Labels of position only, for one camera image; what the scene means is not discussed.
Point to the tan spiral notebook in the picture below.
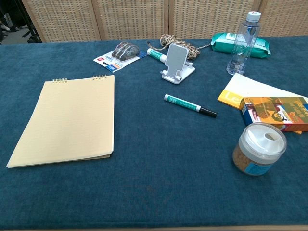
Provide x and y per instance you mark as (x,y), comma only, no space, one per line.
(67,120)

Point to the green marker with black cap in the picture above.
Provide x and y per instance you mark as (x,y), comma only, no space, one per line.
(183,103)

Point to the blue table cloth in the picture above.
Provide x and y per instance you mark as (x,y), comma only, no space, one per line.
(168,156)

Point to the white folding phone stand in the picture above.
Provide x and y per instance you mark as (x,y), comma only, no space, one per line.
(175,60)

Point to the green white glue stick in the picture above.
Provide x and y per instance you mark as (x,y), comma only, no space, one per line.
(155,54)

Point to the correction tape blister pack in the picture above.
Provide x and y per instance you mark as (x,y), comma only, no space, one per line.
(120,54)

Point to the yellow and white booklet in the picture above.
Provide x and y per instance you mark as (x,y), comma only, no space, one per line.
(243,84)

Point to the green wet wipes pack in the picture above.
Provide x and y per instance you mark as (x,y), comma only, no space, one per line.
(223,45)

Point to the woven wooden folding screen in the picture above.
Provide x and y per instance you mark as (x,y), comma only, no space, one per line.
(132,19)

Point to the clear plastic water bottle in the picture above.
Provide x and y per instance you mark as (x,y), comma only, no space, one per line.
(243,48)

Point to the orange blue snack box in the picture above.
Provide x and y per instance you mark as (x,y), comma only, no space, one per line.
(272,113)

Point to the black tripod stand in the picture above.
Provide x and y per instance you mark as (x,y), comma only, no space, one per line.
(33,38)

